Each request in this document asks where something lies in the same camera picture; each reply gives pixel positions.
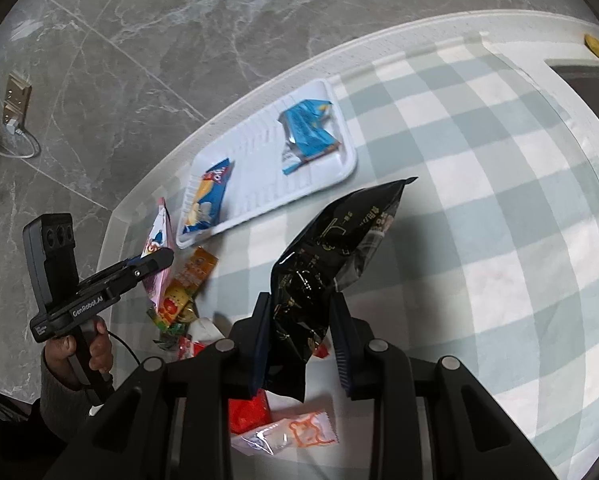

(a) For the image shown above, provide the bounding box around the white plastic tray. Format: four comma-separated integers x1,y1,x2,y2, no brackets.
176,78,359,250

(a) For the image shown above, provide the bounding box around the person's left forearm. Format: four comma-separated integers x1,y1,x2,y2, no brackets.
40,360,108,443

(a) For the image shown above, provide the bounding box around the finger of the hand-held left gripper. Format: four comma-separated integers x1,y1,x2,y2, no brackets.
107,249,175,297

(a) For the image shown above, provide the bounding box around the white plug and cable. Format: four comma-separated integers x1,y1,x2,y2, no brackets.
0,119,41,159

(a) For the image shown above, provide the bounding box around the glossy red snack packet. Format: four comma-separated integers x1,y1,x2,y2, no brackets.
228,389,271,435

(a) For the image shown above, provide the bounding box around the wall socket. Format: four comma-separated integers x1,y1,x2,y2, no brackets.
2,72,33,126

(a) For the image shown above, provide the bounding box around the light blue snack packet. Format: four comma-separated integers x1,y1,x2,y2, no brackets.
278,99,341,176

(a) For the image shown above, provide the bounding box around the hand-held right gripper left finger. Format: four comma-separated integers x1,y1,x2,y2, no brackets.
44,292,273,480

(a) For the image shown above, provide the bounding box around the clear packet with orange print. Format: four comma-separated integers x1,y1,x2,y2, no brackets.
231,410,339,457

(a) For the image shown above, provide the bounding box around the black snack bag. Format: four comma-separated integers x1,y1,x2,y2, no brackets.
262,176,419,403

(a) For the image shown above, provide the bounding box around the person's left hand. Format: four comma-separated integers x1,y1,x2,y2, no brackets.
42,332,115,390

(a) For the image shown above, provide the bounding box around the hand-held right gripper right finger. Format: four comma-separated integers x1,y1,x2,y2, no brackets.
329,294,547,480

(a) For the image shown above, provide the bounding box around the small white snack packet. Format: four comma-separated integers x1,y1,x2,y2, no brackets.
187,316,225,356

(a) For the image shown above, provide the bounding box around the red and yellow snack packet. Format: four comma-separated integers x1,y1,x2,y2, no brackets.
152,282,200,333

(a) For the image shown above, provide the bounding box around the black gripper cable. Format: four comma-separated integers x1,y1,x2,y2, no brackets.
104,331,143,367

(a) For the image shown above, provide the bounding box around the dark grey metal basin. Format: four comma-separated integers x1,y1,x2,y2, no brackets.
544,60,599,146

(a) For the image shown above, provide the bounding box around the green snack packet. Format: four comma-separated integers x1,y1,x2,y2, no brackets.
152,310,200,350

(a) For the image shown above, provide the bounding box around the checkered tablecloth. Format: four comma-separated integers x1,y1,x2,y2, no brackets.
100,10,599,480

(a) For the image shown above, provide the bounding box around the orange snack packet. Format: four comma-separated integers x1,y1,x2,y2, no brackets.
172,246,219,293

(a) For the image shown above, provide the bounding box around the pink snack packet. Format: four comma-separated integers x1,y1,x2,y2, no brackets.
140,197,176,321

